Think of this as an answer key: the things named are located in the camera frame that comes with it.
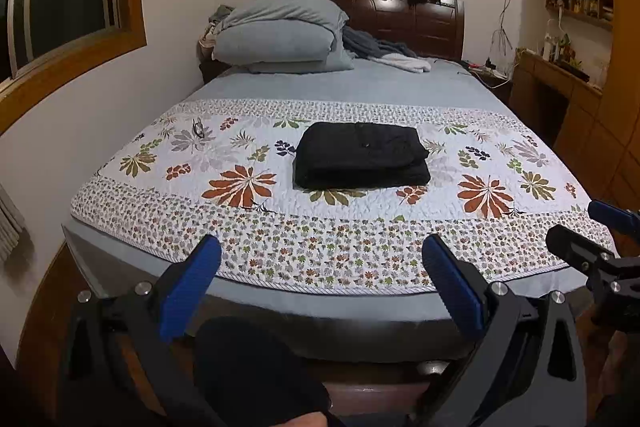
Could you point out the wooden framed side window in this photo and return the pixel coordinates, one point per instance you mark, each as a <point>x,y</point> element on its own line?
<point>65,1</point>

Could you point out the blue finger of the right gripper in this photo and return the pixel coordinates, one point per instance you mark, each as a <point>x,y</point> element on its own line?
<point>579,252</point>
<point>624,221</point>

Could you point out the dark wooden nightstand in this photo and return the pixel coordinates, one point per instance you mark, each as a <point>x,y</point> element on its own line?
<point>498,84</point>

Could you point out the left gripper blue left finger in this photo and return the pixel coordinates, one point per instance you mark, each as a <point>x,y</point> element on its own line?
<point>183,285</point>

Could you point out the grey folded duvet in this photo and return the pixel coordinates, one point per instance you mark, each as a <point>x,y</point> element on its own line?
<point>320,12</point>

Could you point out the dark grey white blanket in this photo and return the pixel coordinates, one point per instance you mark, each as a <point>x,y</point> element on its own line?
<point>394,54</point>

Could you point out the grey pillow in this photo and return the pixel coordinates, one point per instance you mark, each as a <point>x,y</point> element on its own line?
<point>273,41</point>

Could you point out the dark wooden headboard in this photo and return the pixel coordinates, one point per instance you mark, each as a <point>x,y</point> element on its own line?
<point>433,28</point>

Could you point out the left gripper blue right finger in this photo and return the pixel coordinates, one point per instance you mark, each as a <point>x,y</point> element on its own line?
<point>459,285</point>

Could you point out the black pants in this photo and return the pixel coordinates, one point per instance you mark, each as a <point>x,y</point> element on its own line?
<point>354,155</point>

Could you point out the floral quilted bedspread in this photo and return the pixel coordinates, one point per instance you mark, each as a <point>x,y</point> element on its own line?
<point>494,193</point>

